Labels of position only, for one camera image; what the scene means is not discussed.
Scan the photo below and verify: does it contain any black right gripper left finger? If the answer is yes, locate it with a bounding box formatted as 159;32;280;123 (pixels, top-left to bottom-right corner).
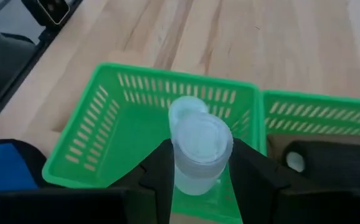
110;138;175;224

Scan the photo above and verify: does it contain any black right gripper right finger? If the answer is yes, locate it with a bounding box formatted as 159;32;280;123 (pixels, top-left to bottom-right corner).
229;138;307;224

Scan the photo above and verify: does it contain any small white plastic bottle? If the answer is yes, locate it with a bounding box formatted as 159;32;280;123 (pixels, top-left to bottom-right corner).
168;95;211;131
170;111;234;196

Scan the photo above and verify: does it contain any black mesh bandage roll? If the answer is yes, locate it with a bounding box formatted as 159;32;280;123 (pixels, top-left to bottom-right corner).
281;139;360;190

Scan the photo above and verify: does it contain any green slotted plastic basket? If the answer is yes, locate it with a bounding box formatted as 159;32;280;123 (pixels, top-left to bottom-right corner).
42;62;263;224
260;89;360;162

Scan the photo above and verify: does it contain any blue first aid pouch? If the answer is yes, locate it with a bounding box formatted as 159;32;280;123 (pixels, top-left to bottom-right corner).
0;138;49;198

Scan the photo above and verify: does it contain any black aluminium table frame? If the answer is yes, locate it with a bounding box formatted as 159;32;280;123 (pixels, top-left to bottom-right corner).
0;0;84;134

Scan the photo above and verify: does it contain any small black exterior camera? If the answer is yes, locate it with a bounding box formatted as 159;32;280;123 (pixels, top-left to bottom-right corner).
21;0;72;27

